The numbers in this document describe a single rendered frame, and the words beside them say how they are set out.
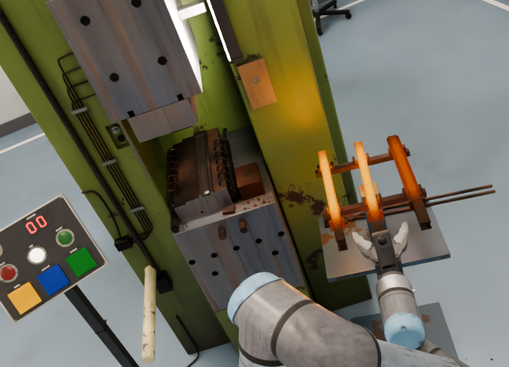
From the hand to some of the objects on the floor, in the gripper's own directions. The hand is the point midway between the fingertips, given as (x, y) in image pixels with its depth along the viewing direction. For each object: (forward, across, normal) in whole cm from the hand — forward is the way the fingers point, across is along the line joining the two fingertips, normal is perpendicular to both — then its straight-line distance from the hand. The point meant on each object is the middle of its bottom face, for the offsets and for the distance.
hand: (378, 225), depth 153 cm
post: (+14, -111, -99) cm, 149 cm away
